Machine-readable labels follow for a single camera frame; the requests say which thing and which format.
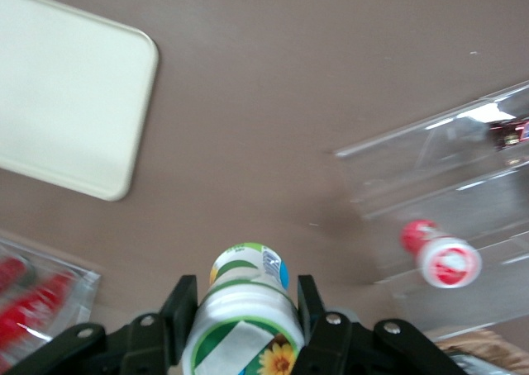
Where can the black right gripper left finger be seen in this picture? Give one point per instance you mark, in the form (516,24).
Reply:
(153,342)

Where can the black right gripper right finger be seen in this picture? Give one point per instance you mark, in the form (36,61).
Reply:
(330,346)

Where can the green gum bottle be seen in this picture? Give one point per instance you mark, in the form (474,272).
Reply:
(244,309)

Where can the red gum bottle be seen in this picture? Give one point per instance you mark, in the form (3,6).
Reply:
(446,259)

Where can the beige plastic tray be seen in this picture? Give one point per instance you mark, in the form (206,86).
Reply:
(62,102)

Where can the clear acrylic bottle rack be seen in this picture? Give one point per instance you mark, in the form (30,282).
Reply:
(84,284)

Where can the light oval wicker basket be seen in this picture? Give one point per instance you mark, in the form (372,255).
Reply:
(483,340)

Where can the clear acrylic stepped shelf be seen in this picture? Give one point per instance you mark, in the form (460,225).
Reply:
(454,185)

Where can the snickers chocolate bar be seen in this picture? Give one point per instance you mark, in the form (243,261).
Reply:
(510,133)

